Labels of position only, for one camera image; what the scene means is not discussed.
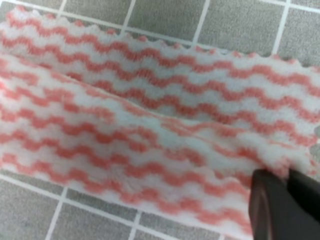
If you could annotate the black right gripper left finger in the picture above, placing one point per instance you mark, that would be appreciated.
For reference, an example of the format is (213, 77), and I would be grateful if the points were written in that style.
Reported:
(273, 213)

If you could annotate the pink wavy striped towel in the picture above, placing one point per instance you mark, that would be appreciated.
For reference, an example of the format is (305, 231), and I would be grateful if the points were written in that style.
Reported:
(174, 131)

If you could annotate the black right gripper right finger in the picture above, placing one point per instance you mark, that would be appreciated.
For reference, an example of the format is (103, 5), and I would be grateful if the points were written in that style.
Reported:
(306, 193)

